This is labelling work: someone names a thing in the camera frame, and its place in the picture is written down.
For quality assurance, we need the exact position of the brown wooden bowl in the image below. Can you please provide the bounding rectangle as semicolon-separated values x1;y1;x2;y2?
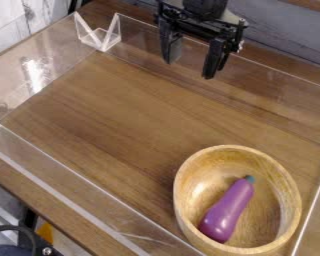
173;145;301;256

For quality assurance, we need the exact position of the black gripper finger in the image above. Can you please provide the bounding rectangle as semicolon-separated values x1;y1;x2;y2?
158;19;182;64
201;38;229;79

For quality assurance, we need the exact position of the purple toy eggplant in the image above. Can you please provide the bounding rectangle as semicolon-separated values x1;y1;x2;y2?
197;175;255;243

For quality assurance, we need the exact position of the clear acrylic tray wall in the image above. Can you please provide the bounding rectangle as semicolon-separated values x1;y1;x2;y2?
0;7;320;256

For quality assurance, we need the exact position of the black clamp with cable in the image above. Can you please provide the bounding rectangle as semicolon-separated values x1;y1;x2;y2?
0;225;65;256

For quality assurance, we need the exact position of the clear acrylic corner bracket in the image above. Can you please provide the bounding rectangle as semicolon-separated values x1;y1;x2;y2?
73;13;121;52

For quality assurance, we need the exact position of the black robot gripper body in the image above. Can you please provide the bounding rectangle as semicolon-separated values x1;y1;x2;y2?
156;0;248;52

